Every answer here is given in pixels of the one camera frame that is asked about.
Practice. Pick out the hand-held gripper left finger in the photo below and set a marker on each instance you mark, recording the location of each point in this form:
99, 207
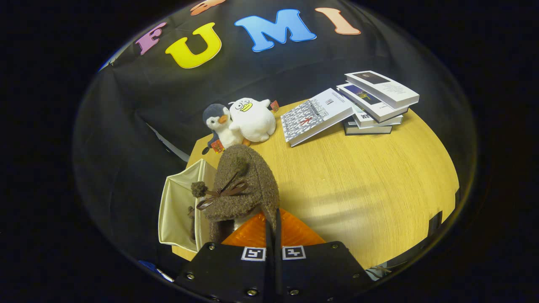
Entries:
231, 269

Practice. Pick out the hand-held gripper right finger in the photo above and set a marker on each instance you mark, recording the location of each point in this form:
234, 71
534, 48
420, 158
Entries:
320, 269

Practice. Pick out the brown fuzzy slipper shoe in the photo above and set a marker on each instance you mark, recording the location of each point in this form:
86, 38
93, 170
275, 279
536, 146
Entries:
192, 225
257, 181

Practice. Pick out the beige fabric storage box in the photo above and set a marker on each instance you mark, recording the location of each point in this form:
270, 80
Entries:
177, 210

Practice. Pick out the blue and white item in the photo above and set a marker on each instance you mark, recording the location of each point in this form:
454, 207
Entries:
158, 271

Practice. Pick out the grey penguin plush toy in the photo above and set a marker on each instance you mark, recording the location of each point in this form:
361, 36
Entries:
221, 126

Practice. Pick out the dark cover book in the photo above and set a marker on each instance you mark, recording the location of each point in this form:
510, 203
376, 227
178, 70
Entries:
366, 129

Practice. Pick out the white duck plush toy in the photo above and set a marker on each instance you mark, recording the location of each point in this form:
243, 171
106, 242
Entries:
252, 122

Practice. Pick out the patterned cover book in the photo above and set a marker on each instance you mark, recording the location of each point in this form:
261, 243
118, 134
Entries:
316, 115

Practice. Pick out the plain white book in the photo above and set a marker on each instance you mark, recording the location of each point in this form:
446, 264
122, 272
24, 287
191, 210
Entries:
379, 122

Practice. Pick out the white book with blue picture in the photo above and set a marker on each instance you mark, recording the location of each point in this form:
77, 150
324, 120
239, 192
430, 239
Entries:
370, 103

